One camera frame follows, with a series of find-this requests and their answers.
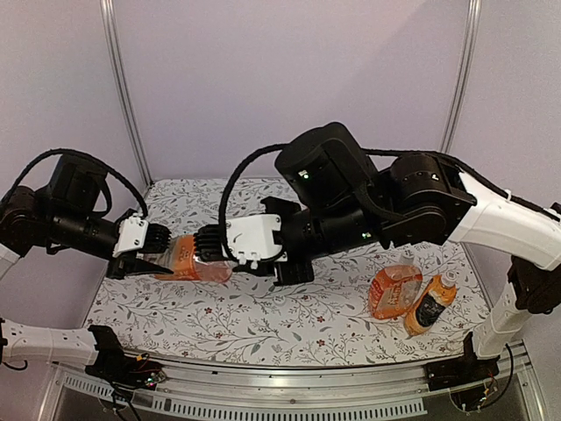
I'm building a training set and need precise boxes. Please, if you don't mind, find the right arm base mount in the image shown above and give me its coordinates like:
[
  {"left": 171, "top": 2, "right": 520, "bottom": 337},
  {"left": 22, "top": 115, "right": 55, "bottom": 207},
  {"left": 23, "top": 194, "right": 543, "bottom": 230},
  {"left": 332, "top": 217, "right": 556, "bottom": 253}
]
[{"left": 423, "top": 332, "right": 500, "bottom": 412}]

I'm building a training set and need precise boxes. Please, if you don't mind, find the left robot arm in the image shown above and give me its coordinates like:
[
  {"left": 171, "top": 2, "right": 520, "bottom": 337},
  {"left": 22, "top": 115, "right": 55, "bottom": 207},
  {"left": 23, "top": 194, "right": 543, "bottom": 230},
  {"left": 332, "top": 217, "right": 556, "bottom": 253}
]
[{"left": 1, "top": 148, "right": 171, "bottom": 381}]

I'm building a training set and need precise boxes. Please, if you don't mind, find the dark label orange bottle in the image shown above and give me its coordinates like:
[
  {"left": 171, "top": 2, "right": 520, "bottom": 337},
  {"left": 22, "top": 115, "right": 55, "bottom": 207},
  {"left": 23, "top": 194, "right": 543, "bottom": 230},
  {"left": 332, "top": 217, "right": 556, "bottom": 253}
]
[{"left": 403, "top": 270, "right": 459, "bottom": 338}]

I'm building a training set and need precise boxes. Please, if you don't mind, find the aluminium frame post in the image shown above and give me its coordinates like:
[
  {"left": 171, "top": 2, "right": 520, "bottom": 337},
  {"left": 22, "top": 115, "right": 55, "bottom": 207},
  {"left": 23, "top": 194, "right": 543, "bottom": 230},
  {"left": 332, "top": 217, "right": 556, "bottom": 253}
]
[
  {"left": 439, "top": 0, "right": 482, "bottom": 153},
  {"left": 100, "top": 0, "right": 153, "bottom": 187}
]

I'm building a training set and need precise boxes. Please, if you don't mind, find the right aluminium frame post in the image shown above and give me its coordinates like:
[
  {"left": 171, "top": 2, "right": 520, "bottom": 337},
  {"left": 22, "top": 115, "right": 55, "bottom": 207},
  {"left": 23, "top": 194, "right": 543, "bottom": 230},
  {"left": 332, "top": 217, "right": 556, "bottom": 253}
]
[{"left": 439, "top": 0, "right": 482, "bottom": 153}]

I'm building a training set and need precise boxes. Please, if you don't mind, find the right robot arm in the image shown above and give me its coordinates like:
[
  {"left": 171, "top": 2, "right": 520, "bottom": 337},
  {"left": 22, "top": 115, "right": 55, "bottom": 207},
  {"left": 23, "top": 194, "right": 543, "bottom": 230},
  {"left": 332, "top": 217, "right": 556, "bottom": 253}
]
[{"left": 195, "top": 122, "right": 560, "bottom": 382}]

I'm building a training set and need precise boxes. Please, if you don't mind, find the aluminium front rail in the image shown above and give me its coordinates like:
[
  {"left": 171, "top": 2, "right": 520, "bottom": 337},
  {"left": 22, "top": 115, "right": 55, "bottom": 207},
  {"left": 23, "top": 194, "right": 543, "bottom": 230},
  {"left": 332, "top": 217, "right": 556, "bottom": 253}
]
[{"left": 39, "top": 342, "right": 548, "bottom": 420}]

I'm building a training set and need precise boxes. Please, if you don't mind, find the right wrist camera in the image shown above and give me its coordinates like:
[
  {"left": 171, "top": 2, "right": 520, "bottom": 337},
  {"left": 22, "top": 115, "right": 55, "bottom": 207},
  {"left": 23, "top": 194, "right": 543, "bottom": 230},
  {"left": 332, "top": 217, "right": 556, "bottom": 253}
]
[{"left": 222, "top": 214, "right": 288, "bottom": 269}]

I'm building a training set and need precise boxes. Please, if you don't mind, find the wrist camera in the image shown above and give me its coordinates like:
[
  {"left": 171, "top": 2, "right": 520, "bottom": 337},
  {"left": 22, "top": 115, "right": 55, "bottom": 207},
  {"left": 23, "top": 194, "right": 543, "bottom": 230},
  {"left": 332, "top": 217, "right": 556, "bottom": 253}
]
[
  {"left": 222, "top": 214, "right": 288, "bottom": 269},
  {"left": 112, "top": 214, "right": 148, "bottom": 258}
]

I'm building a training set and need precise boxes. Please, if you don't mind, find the left aluminium frame post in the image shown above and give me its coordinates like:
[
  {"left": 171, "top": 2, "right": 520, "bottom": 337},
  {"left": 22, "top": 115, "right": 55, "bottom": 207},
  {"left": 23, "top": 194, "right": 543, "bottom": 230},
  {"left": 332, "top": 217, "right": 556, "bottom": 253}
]
[{"left": 100, "top": 0, "right": 153, "bottom": 187}]

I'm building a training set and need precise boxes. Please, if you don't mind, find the orange tea bottle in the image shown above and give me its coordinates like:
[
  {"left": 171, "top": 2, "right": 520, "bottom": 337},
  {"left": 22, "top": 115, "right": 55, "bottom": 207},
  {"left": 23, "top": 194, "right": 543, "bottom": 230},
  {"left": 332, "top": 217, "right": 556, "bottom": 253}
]
[
  {"left": 368, "top": 248, "right": 423, "bottom": 320},
  {"left": 150, "top": 234, "right": 232, "bottom": 283}
]

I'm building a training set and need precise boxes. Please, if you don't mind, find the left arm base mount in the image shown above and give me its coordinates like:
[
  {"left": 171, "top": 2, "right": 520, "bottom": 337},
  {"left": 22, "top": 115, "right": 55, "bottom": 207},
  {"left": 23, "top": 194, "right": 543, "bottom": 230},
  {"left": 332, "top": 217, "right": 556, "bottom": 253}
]
[{"left": 85, "top": 325, "right": 167, "bottom": 390}]

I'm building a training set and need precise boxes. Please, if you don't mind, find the floral patterned table mat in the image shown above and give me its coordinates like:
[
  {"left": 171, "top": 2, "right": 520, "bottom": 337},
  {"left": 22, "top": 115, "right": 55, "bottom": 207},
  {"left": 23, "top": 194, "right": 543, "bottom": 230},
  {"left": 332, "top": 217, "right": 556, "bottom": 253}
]
[{"left": 85, "top": 177, "right": 487, "bottom": 367}]

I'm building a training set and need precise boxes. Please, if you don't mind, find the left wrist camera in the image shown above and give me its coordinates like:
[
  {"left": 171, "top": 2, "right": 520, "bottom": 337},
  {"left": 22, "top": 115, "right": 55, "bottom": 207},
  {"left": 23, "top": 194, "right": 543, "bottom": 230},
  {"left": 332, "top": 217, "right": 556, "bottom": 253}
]
[{"left": 112, "top": 214, "right": 148, "bottom": 258}]

